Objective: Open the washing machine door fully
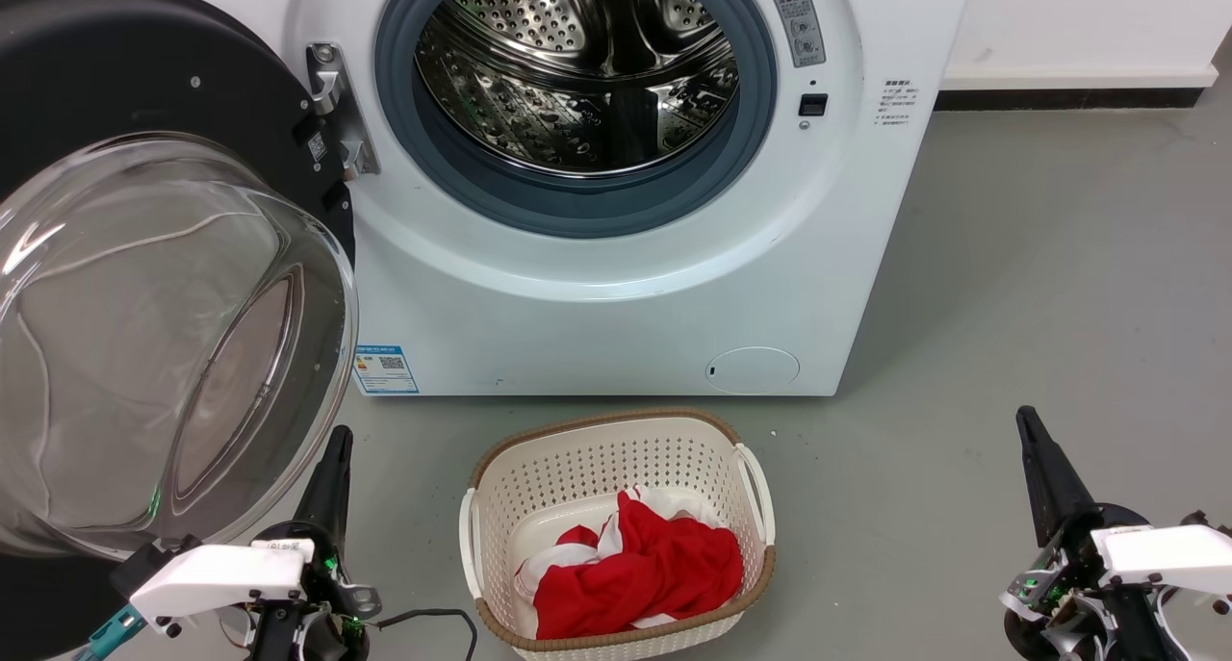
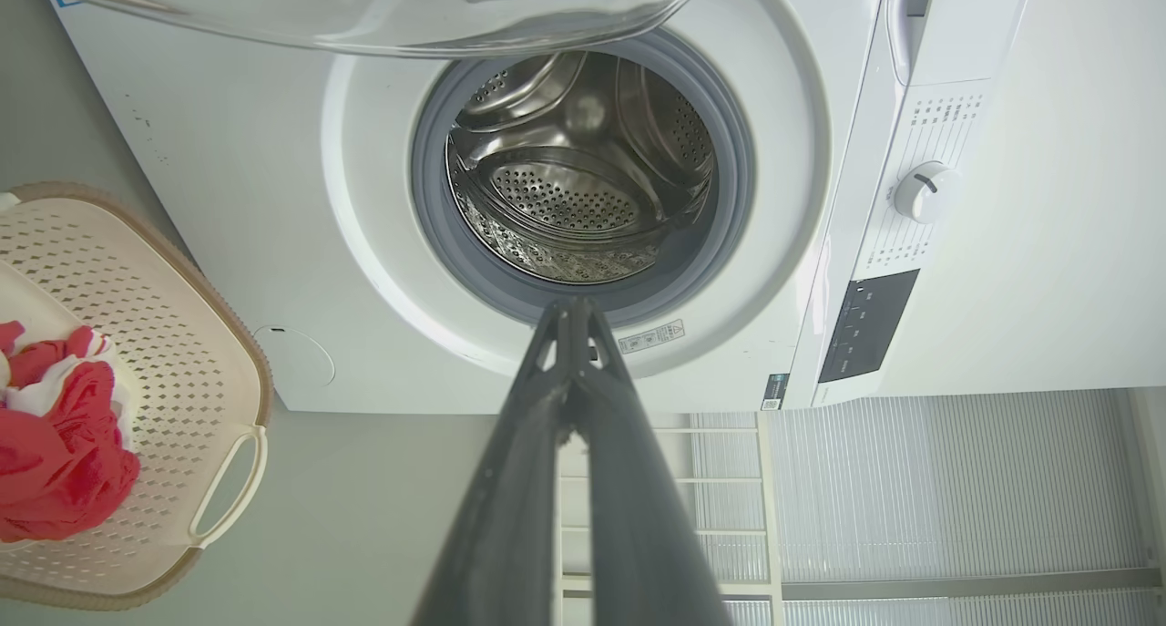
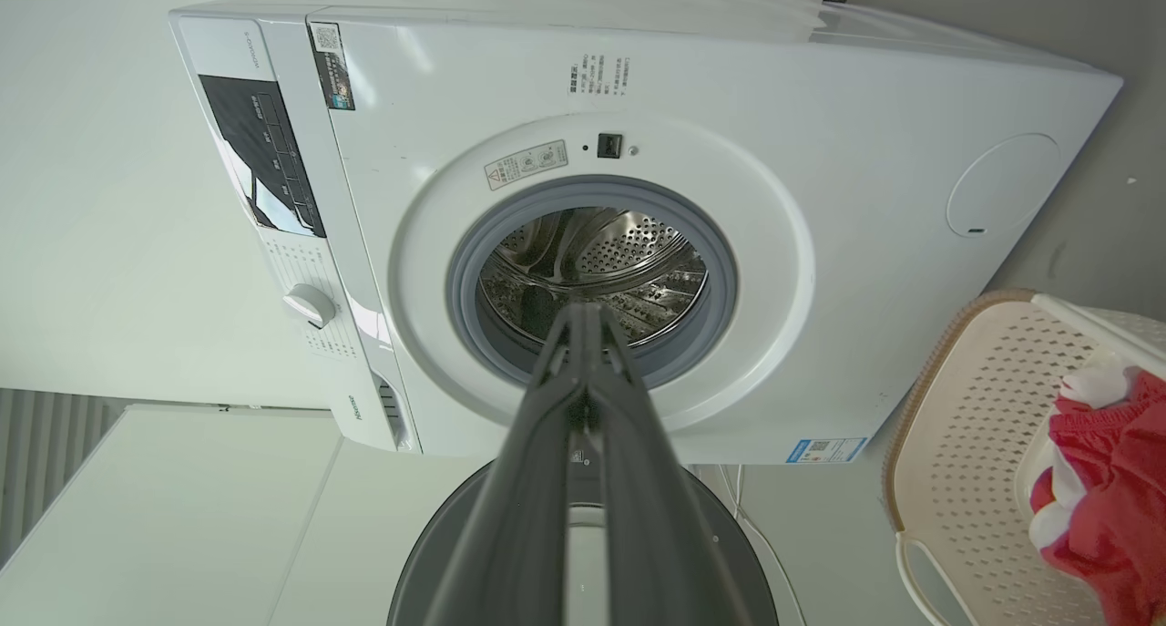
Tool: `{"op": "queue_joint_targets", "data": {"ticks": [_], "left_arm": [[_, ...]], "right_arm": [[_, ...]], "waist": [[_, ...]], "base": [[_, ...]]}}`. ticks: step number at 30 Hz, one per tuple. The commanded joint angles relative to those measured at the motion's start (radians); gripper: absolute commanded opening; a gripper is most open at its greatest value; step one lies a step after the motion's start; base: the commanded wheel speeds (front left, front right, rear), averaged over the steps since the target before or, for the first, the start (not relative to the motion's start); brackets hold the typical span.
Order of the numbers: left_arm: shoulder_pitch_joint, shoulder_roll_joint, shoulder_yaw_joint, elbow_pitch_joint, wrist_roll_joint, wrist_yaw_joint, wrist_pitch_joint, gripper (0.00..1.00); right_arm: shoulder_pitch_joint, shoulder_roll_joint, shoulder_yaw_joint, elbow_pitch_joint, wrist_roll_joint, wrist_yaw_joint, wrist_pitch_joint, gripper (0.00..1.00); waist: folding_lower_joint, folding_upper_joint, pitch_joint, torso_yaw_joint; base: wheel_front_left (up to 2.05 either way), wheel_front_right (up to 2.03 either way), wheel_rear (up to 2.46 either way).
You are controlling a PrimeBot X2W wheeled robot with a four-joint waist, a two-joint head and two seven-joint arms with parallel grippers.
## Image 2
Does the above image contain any black control display panel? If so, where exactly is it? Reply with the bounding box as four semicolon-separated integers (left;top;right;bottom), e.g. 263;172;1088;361
817;269;921;385

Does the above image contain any perforated steel washer drum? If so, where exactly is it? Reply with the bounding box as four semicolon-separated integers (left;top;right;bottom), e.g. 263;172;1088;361
445;50;716;285

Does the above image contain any white front-load washing machine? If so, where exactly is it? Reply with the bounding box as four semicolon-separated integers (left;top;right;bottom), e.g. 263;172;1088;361
46;0;1039;416

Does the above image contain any cream plastic laundry basket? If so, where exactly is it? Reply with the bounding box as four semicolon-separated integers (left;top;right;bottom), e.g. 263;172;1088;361
0;182;274;611

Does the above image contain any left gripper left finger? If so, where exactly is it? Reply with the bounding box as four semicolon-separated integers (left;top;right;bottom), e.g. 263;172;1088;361
410;300;579;626

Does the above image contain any red and white clothing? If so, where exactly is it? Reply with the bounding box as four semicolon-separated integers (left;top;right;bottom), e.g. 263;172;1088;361
0;321;142;543

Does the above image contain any round white filter cover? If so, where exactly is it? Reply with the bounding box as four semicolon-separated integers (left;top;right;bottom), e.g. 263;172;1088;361
253;325;336;390

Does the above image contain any white round control knob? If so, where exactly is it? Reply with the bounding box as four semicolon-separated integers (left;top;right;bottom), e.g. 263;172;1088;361
893;161;962;224

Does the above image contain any white warning label sticker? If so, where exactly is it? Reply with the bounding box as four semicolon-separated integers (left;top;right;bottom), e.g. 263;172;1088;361
618;319;686;355

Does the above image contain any white pleated window blind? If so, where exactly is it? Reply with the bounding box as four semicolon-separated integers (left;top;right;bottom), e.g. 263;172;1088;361
688;389;1149;626

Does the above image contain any white detergent drawer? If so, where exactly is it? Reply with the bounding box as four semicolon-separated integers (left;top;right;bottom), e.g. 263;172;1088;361
885;0;939;87

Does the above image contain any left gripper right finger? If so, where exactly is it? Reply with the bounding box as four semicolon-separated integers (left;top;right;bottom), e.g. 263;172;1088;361
578;300;734;626

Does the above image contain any round black glass washer door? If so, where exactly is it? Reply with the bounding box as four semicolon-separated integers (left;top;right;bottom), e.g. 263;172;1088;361
0;0;725;59

